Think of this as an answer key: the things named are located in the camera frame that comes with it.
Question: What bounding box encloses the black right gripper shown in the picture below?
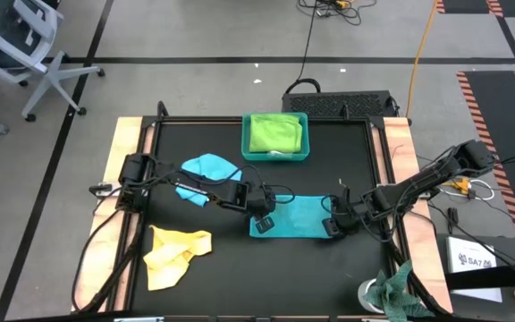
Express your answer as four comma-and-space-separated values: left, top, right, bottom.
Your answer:
321, 186, 371, 239

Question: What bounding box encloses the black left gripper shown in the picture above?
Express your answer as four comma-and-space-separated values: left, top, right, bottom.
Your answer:
243, 182, 278, 235

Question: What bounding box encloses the light blue microfiber towel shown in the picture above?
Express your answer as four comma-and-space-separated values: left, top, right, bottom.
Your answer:
174, 152, 244, 208

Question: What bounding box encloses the green microfiber towel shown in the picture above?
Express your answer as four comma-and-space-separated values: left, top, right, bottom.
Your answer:
249, 113, 304, 155

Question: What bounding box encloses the yellow microfiber towel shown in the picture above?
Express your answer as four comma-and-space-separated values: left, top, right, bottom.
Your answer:
142, 225, 213, 292

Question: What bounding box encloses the white plant pot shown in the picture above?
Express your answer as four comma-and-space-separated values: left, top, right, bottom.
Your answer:
356, 277, 386, 315

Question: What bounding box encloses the teal plastic bin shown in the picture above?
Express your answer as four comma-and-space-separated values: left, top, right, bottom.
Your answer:
240, 111, 310, 162

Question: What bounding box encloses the green artificial plant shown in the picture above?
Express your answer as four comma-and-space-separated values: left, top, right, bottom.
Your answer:
363, 259, 435, 322

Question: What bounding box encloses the wooden table side board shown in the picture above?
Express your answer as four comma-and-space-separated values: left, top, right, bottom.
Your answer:
71, 116, 145, 313
381, 116, 455, 315

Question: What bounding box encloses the black perforated computer case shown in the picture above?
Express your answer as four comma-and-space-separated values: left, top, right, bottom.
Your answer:
281, 89, 398, 120

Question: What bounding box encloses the white printed paper sign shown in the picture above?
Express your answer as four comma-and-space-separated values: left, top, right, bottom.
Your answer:
445, 235, 504, 304

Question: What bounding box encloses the black striped floor mat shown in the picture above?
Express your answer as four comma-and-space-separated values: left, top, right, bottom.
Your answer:
456, 70, 515, 263
435, 0, 515, 19

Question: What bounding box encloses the grey office chair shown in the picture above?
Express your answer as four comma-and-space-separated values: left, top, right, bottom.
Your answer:
0, 0, 106, 123

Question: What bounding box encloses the yellow cable connector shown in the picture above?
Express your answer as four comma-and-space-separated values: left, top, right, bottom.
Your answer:
449, 177, 471, 196

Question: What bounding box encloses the white cable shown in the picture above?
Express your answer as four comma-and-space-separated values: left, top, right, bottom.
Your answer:
439, 178, 496, 202

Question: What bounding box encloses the thin black cable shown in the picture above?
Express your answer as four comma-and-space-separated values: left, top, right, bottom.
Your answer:
283, 0, 322, 96

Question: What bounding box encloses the yellow extension cable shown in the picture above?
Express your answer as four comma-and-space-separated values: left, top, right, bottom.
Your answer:
405, 0, 440, 119

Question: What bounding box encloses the tangled black cable bundle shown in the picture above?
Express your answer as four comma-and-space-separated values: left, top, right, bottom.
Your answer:
296, 0, 378, 27

